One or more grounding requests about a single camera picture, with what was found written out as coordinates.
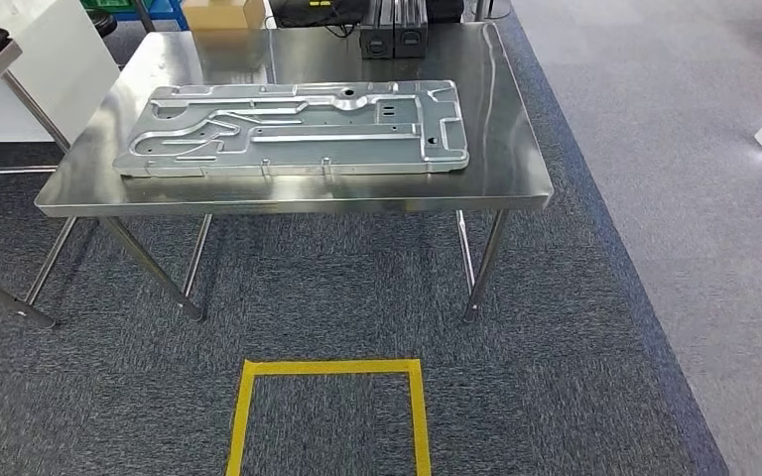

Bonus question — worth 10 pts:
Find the stainless steel workbench table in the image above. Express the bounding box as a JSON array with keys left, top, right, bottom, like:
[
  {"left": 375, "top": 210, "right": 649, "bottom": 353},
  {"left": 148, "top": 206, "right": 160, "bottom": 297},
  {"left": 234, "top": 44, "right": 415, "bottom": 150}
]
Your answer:
[{"left": 34, "top": 21, "right": 556, "bottom": 324}]

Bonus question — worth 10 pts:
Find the grey metal fixture plate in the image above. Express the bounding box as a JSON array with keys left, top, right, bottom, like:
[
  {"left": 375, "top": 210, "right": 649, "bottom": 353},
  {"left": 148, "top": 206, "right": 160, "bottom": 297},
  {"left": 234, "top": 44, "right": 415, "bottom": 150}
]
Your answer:
[{"left": 112, "top": 79, "right": 471, "bottom": 179}]

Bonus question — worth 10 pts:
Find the black carry case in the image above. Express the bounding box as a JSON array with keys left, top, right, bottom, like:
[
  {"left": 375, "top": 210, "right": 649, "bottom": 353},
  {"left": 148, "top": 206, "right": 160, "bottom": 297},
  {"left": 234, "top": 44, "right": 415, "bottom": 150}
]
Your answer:
[{"left": 425, "top": 0, "right": 467, "bottom": 24}]

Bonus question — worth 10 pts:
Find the dark laptop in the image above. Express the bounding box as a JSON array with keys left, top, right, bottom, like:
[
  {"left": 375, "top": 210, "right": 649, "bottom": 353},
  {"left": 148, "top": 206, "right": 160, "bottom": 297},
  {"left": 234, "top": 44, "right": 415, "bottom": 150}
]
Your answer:
[{"left": 267, "top": 0, "right": 368, "bottom": 29}]

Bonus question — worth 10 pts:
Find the brown cardboard box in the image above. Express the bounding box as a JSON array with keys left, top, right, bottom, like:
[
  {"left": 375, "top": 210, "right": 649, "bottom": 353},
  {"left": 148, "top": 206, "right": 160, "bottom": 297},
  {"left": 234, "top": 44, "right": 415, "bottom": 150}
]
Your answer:
[{"left": 180, "top": 0, "right": 267, "bottom": 31}]

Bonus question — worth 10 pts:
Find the blue plastic crate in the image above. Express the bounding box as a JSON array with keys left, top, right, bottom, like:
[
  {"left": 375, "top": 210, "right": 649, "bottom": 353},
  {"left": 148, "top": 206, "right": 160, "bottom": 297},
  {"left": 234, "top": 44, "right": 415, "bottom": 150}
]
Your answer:
[{"left": 81, "top": 0, "right": 189, "bottom": 31}]

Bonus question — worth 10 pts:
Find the black round stool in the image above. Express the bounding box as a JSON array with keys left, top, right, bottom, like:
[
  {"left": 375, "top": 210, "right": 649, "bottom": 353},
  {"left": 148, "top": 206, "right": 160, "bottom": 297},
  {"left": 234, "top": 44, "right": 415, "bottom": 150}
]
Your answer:
[{"left": 84, "top": 9, "right": 119, "bottom": 39}]

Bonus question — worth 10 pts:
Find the chrome stanchion post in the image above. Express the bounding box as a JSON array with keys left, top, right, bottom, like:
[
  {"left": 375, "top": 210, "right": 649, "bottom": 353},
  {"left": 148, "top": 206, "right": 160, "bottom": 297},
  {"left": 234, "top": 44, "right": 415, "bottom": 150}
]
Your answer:
[{"left": 132, "top": 0, "right": 159, "bottom": 34}]

